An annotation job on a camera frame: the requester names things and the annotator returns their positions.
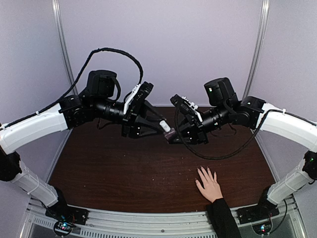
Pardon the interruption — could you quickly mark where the right aluminium corner post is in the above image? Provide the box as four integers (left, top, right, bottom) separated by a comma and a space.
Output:
243, 0, 270, 98

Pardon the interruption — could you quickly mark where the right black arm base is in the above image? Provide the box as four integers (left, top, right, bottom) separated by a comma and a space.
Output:
237, 187, 279, 224

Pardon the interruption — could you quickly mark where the green circuit board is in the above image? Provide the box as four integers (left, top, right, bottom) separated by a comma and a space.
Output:
53, 221, 76, 236
252, 221, 272, 236

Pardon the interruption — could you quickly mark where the purple nail polish bottle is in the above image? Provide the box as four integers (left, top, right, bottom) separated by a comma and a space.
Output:
163, 128, 177, 143

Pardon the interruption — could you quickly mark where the aluminium front rail frame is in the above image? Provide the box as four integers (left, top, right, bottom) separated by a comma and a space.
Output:
18, 196, 307, 238

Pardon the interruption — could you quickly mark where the white nail polish cap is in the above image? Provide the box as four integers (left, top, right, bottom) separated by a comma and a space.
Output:
159, 120, 171, 132

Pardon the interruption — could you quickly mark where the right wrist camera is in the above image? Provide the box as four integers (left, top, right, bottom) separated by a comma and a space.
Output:
170, 94, 203, 122

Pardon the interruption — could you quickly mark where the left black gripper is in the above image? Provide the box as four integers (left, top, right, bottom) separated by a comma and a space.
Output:
93, 96, 167, 139

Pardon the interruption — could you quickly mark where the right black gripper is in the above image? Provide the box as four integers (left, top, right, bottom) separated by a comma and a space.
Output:
166, 102, 231, 145

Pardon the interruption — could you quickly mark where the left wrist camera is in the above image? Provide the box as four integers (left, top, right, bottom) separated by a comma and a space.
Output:
123, 81, 154, 116

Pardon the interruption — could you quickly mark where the left black braided cable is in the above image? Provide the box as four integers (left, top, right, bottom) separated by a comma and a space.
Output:
9, 47, 144, 126

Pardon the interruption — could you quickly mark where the person's bare hand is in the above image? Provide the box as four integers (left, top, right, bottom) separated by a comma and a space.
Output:
195, 167, 223, 203

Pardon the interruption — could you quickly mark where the black sleeved forearm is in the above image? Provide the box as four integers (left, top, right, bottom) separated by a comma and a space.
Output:
206, 198, 241, 238

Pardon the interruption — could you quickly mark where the right green circuit board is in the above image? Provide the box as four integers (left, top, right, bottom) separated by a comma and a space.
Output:
252, 221, 272, 236

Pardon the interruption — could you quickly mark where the right black braided cable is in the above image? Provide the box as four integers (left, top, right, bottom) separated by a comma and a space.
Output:
174, 105, 268, 160

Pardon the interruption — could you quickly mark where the left aluminium corner post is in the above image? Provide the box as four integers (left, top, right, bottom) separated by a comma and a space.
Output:
52, 0, 75, 85

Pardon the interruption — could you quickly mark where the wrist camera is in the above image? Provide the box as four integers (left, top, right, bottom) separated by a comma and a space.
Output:
170, 94, 203, 122
123, 81, 154, 116

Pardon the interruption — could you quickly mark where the aluminium corner post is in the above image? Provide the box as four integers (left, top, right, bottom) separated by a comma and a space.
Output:
52, 0, 75, 85
243, 0, 270, 98

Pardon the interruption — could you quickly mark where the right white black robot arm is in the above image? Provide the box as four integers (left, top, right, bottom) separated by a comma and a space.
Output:
160, 77, 317, 219

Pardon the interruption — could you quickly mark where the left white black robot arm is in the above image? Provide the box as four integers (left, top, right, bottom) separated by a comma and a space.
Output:
0, 70, 171, 220

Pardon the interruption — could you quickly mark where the black braided cable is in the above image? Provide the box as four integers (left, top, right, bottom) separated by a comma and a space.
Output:
174, 105, 268, 160
9, 47, 144, 126

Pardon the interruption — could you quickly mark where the left green circuit board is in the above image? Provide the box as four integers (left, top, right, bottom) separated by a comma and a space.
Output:
53, 221, 76, 236

